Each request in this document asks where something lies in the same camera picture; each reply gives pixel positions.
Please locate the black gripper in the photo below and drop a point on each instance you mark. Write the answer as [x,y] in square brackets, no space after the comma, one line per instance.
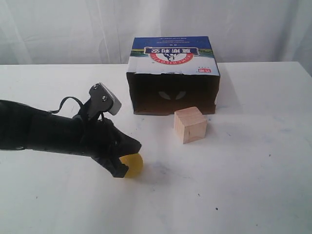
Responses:
[100,139]

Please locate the yellow tennis ball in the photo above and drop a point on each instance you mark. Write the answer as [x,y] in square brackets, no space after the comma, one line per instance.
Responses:
[134,162]

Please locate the printed cardboard box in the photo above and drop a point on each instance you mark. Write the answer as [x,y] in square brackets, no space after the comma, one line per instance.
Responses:
[166,74]

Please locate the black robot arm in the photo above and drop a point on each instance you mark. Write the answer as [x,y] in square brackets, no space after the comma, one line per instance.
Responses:
[26,128]

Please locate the wooden cube block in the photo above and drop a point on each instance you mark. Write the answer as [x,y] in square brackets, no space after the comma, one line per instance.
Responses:
[190,124]

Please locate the white backdrop curtain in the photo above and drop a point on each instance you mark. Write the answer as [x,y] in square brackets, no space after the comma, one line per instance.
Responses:
[102,31]

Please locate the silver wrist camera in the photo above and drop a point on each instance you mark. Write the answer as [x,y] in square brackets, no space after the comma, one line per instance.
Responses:
[102,100]

